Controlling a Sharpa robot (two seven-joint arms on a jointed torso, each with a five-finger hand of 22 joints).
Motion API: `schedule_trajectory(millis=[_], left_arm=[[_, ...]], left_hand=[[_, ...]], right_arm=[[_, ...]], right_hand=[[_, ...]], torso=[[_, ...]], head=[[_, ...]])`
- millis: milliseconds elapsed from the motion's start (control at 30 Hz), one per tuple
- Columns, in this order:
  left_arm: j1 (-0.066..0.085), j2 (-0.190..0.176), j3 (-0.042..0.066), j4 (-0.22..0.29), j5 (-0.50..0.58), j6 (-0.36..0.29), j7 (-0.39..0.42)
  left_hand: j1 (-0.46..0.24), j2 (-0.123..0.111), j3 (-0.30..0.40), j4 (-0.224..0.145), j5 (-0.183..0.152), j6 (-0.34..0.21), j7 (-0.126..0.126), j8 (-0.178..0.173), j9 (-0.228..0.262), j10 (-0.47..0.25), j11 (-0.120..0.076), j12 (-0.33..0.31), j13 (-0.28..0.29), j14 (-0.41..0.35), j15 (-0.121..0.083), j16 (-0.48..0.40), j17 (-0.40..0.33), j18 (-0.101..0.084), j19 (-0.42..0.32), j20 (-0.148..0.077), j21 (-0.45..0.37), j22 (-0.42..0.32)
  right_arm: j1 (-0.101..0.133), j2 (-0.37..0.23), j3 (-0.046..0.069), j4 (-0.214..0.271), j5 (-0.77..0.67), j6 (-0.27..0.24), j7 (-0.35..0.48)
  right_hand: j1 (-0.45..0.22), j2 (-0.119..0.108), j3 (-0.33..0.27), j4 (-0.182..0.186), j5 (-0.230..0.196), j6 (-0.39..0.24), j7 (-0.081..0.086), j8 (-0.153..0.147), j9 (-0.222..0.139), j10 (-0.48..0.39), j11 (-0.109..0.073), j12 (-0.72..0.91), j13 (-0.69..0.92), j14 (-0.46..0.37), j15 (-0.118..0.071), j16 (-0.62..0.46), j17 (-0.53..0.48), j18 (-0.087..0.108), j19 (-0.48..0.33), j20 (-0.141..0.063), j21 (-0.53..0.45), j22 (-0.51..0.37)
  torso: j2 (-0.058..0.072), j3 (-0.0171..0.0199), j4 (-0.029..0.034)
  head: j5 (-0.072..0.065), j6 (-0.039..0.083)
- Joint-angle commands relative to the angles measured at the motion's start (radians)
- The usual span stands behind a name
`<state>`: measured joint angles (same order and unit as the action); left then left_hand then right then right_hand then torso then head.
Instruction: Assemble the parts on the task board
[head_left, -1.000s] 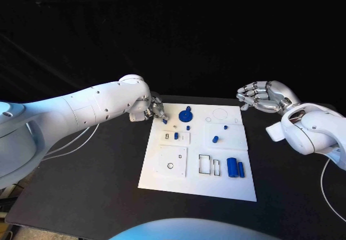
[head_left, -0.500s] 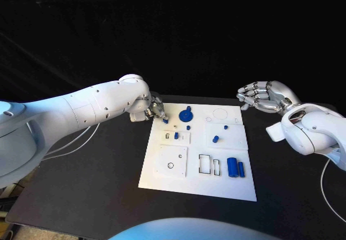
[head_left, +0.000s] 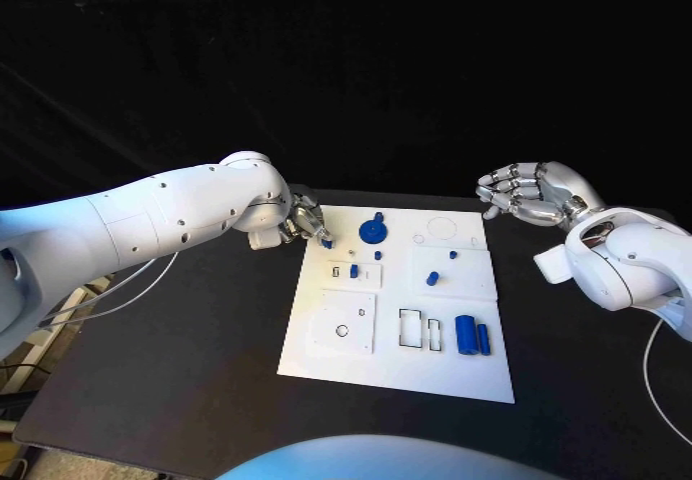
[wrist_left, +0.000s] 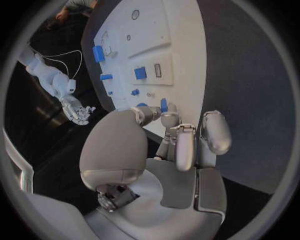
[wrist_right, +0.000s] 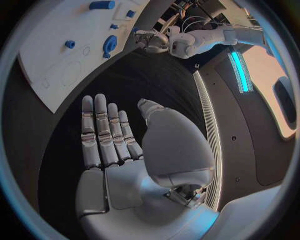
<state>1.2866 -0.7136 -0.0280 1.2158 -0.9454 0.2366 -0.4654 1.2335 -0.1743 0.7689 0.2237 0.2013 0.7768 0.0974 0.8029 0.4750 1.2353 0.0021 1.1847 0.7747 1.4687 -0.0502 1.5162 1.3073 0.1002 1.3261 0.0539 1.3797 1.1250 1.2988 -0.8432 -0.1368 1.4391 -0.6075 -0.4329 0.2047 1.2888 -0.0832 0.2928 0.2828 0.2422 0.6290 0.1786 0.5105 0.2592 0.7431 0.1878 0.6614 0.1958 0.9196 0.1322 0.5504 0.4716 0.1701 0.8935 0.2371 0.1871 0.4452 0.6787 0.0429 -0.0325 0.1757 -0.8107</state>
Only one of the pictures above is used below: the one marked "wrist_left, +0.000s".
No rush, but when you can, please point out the person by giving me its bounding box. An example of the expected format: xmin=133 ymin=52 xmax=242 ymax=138
xmin=55 ymin=0 xmax=100 ymax=26

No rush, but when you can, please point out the large blue block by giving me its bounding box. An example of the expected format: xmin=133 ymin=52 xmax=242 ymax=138
xmin=91 ymin=45 xmax=105 ymax=64

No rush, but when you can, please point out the white cable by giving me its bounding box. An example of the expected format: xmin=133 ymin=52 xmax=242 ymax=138
xmin=43 ymin=56 xmax=71 ymax=78
xmin=43 ymin=49 xmax=84 ymax=80

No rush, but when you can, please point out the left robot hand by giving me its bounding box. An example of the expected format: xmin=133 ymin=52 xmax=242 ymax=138
xmin=79 ymin=102 xmax=233 ymax=240

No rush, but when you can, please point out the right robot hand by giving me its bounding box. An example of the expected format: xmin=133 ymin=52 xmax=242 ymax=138
xmin=60 ymin=95 xmax=97 ymax=126

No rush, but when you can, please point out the white task board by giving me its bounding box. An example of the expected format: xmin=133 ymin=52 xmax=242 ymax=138
xmin=92 ymin=0 xmax=208 ymax=140

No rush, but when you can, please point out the blue square block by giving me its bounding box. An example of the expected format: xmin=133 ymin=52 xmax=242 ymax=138
xmin=133 ymin=66 xmax=148 ymax=80

